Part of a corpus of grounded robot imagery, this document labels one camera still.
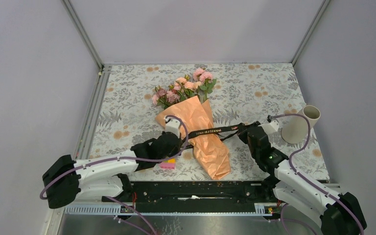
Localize black gold-lettered ribbon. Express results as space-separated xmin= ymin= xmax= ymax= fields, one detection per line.
xmin=175 ymin=121 xmax=260 ymax=150

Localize peach paper flower bouquet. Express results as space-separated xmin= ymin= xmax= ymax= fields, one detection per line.
xmin=152 ymin=68 xmax=231 ymax=180

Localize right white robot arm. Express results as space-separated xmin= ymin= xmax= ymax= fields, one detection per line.
xmin=236 ymin=122 xmax=367 ymax=235

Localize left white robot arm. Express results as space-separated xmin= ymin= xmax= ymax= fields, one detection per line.
xmin=40 ymin=132 xmax=182 ymax=209

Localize beige cylindrical vase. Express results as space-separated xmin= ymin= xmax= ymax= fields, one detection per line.
xmin=281 ymin=105 xmax=321 ymax=144

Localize pink flat block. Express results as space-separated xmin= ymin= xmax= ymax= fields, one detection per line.
xmin=160 ymin=162 xmax=175 ymax=169

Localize floral patterned table mat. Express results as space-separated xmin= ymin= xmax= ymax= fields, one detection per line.
xmin=88 ymin=63 xmax=329 ymax=181

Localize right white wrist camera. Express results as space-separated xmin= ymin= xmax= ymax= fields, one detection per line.
xmin=260 ymin=120 xmax=280 ymax=134

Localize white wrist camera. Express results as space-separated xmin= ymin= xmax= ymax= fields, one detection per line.
xmin=260 ymin=120 xmax=280 ymax=134
xmin=164 ymin=117 xmax=181 ymax=138

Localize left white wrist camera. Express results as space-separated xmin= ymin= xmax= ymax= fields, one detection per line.
xmin=164 ymin=117 xmax=181 ymax=138

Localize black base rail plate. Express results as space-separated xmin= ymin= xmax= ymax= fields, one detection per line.
xmin=101 ymin=181 xmax=283 ymax=214

